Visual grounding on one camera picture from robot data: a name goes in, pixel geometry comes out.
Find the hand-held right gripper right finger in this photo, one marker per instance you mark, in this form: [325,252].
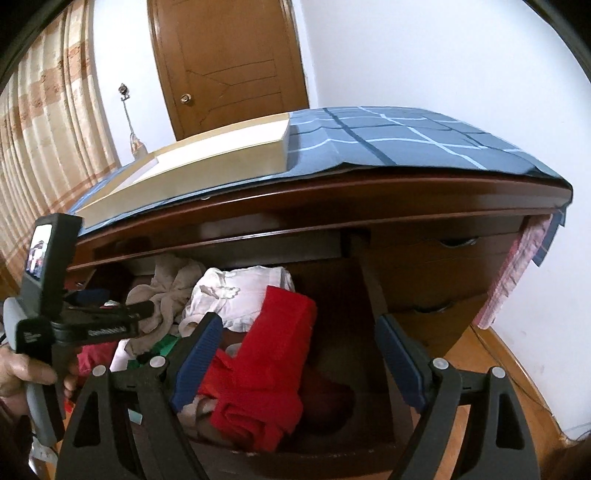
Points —
[400,364]

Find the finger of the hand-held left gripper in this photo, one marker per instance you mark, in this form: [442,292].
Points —
[90,297]
[134,311]

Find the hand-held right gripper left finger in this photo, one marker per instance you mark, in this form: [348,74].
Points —
[198,364]

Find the beige underwear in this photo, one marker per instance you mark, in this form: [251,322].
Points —
[161,295]

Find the green underwear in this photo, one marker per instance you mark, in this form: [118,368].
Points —
[167,344]

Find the large wooden drawer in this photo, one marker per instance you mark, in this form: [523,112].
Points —
[341,323]

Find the white underwear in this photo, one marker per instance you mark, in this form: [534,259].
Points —
[240,290]

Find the shallow cardboard box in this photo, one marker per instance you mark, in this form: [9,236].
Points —
[184,180]

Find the person's left hand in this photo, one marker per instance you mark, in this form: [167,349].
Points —
[23,374]

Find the beige patterned curtain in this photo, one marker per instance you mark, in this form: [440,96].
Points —
[46,138]

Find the pink checked cloth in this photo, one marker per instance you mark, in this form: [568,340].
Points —
[517,272]

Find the beige curtain tassel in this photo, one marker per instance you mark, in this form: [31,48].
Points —
[137,145]

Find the dark wooden desk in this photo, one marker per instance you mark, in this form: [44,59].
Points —
[415,203]

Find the brass door knob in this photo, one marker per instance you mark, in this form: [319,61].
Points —
[186,98]

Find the blue checked tablecloth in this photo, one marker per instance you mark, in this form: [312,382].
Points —
[392,138]

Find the brown wooden door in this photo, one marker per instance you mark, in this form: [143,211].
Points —
[221,55]

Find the metal wall hook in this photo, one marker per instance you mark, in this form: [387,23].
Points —
[123,90]

